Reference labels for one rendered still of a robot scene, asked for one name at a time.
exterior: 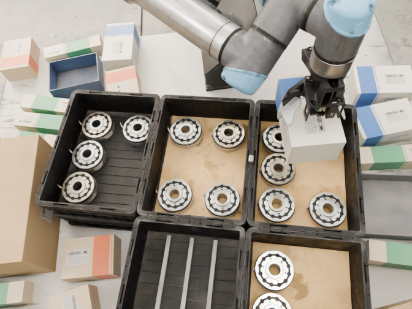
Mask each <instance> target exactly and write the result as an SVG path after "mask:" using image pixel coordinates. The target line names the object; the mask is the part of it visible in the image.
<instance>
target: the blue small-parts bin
mask: <svg viewBox="0 0 412 309"><path fill-rule="evenodd" d="M75 90H93V91H105V87H104V73H103V66H102V62H101V60H100V58H99V56H98V54H97V53H90V54H87V55H81V56H76V57H72V58H67V59H61V60H58V61H52V62H49V63H48V91H49V92H50V93H51V95H52V96H53V97H58V98H64V99H70V96H71V94H72V92H73V91H75Z"/></svg>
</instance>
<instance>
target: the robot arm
mask: <svg viewBox="0 0 412 309"><path fill-rule="evenodd" d="M123 1H125V2H126V3H128V4H137V5H139V6H141V8H143V9H145V10H146V11H147V12H149V13H150V14H152V15H153V16H154V17H156V18H157V19H158V20H160V21H161V22H163V23H164V24H165V25H167V26H168V27H170V28H171V29H173V30H174V31H175V32H177V33H178V34H179V35H181V36H182V37H184V38H185V39H186V40H188V41H190V42H191V43H192V44H194V45H195V46H196V47H198V48H199V49H201V50H202V51H203V52H205V53H206V54H207V55H209V56H211V57H212V58H213V59H215V60H216V61H217V62H219V63H220V64H222V65H223V66H224V68H223V72H222V74H221V77H222V79H223V80H224V81H225V82H226V83H228V84H229V85H230V86H232V87H233V88H235V89H236V90H238V91H240V92H241V93H243V94H247V95H252V94H254V93H255V92H256V91H257V90H258V89H259V88H260V87H261V85H262V84H263V83H264V81H265V80H266V79H267V78H268V75H269V73H270V72H271V70H272V69H273V67H274V66H275V65H276V63H277V61H278V60H279V58H280V57H281V55H282V54H283V52H284V51H285V50H286V48H287V47H288V45H289V44H290V42H291V41H292V40H293V38H294V36H295V35H296V34H297V32H298V30H299V29H301V30H303V31H305V32H307V33H309V34H311V35H312V36H315V42H314V44H313V46H312V47H307V48H303V49H302V61H303V63H304V65H305V66H306V67H307V69H308V70H309V72H310V74H311V75H308V76H305V77H304V78H303V79H301V80H300V82H298V83H297V84H296V85H294V86H292V87H291V88H290V89H288V91H287V92H286V94H285V95H284V97H283V99H282V102H281V104H280V107H279V109H278V113H277V118H278V120H279V119H280V118H281V117H283V118H284V120H285V122H286V124H287V125H290V124H291V123H292V122H293V119H294V113H295V111H296V110H297V109H298V108H299V107H300V106H301V104H302V100H301V98H300V97H301V96H303V97H305V100H306V105H305V108H304V111H303V114H304V117H305V121H307V119H308V116H309V114H310V116H313V115H317V116H325V119H328V118H334V116H335V114H337V118H339V117H340V115H342V117H343V119H344V120H345V112H344V107H345V105H346V103H345V98H344V93H345V84H344V81H343V80H344V79H345V77H346V75H347V73H348V72H349V70H350V68H351V66H352V64H353V62H354V59H355V57H356V55H357V54H358V52H359V48H360V46H361V44H362V41H363V39H364V37H365V35H366V33H367V31H368V30H369V29H370V26H371V24H372V18H373V14H374V13H375V10H376V5H377V0H258V1H259V3H260V4H261V5H262V6H263V8H262V9H261V11H260V12H259V14H258V15H257V17H256V19H255V20H254V22H253V24H252V25H251V27H250V28H249V30H248V31H245V30H244V29H243V22H242V19H241V18H240V17H238V16H237V15H236V14H234V13H228V12H224V11H220V10H219V9H217V7H218V5H219V3H220V1H221V0H123ZM306 109H307V110H308V112H307V113H306Z"/></svg>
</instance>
